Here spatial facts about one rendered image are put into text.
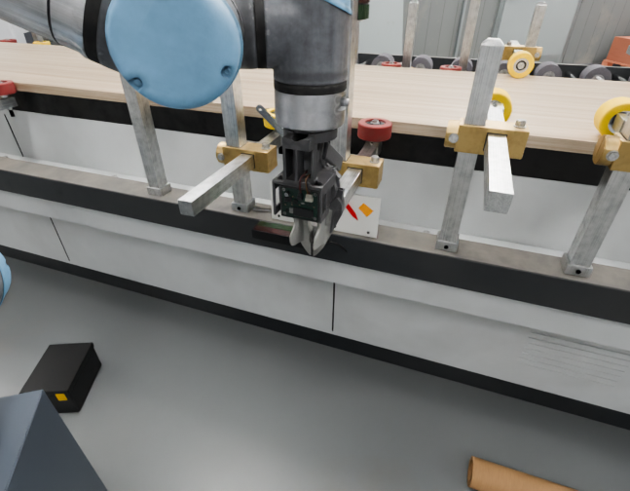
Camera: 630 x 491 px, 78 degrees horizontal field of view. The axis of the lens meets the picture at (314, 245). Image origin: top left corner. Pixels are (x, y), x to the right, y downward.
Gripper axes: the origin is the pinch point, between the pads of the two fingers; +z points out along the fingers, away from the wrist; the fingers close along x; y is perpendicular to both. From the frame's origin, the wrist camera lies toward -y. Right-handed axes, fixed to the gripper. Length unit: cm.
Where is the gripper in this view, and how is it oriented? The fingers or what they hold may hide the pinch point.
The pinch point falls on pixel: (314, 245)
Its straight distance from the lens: 63.4
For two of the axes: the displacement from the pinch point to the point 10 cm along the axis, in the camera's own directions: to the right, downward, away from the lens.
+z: -0.1, 8.4, 5.5
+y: -3.5, 5.1, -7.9
